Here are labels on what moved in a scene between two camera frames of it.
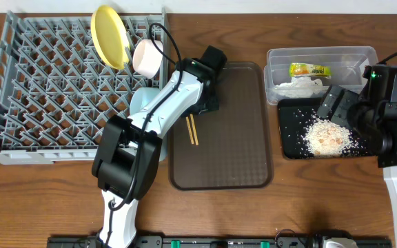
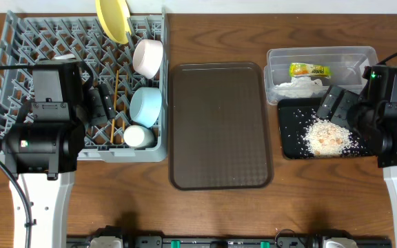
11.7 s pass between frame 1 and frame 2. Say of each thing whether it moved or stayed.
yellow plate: moved
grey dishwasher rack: stayed
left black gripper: moved
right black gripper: stayed
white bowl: stayed
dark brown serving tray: stayed
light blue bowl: stayed
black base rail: stayed
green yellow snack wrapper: stayed
